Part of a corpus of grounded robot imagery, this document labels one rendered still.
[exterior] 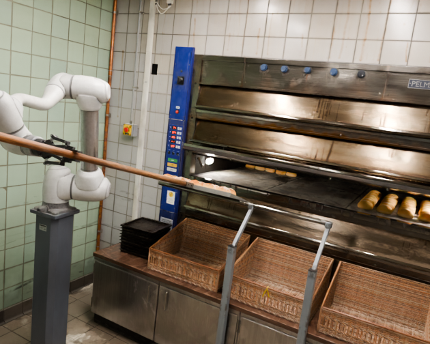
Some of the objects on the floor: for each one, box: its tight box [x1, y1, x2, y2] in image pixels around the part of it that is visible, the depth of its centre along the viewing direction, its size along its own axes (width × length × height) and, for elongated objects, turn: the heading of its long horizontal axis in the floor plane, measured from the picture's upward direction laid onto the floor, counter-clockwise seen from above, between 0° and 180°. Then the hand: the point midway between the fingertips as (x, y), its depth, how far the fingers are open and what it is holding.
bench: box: [91, 243, 430, 344], centre depth 266 cm, size 56×242×58 cm, turn 27°
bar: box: [158, 181, 333, 344], centre depth 250 cm, size 31×127×118 cm, turn 27°
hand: (72, 155), depth 160 cm, fingers closed on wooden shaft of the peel, 3 cm apart
